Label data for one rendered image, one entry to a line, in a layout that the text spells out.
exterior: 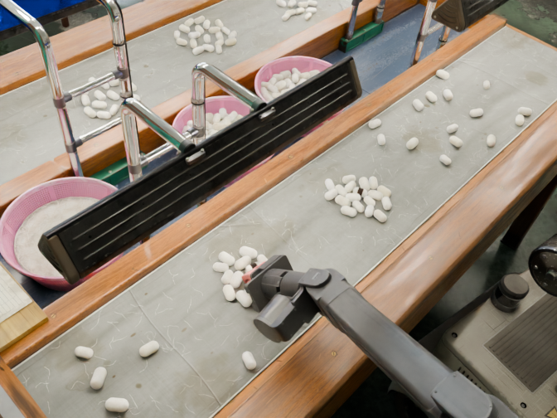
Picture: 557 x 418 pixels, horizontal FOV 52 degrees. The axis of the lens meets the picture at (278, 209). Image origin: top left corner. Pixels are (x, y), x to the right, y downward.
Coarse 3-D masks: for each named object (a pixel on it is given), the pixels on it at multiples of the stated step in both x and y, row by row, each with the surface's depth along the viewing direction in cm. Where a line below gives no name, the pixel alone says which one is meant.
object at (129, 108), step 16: (208, 64) 97; (192, 80) 101; (224, 80) 95; (192, 96) 103; (240, 96) 93; (256, 96) 93; (128, 112) 91; (144, 112) 88; (192, 112) 106; (272, 112) 92; (128, 128) 94; (160, 128) 86; (192, 128) 109; (128, 144) 97; (176, 144) 84; (192, 144) 84; (128, 160) 100; (144, 160) 102; (192, 160) 84; (144, 240) 117
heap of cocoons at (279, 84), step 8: (280, 72) 161; (288, 72) 161; (296, 72) 162; (304, 72) 162; (312, 72) 162; (272, 80) 158; (280, 80) 158; (288, 80) 158; (296, 80) 160; (304, 80) 159; (264, 88) 155; (272, 88) 156; (280, 88) 158; (288, 88) 160; (264, 96) 154; (272, 96) 154
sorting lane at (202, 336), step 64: (512, 64) 174; (384, 128) 149; (512, 128) 154; (320, 192) 132; (448, 192) 136; (192, 256) 117; (256, 256) 119; (320, 256) 120; (384, 256) 122; (128, 320) 106; (192, 320) 108; (64, 384) 98; (128, 384) 99; (192, 384) 100
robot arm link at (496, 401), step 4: (492, 396) 58; (492, 400) 58; (496, 400) 57; (500, 400) 57; (496, 404) 57; (500, 404) 57; (504, 404) 57; (496, 408) 57; (500, 408) 56; (504, 408) 56; (508, 408) 56; (500, 412) 56; (504, 412) 56; (508, 412) 56; (512, 412) 55; (500, 416) 56; (504, 416) 55; (508, 416) 55; (512, 416) 55; (516, 416) 55
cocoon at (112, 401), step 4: (108, 400) 94; (112, 400) 94; (116, 400) 94; (120, 400) 95; (124, 400) 95; (108, 404) 94; (112, 404) 94; (116, 404) 94; (120, 404) 94; (124, 404) 94; (108, 408) 94; (112, 408) 94; (116, 408) 94; (120, 408) 94; (124, 408) 94
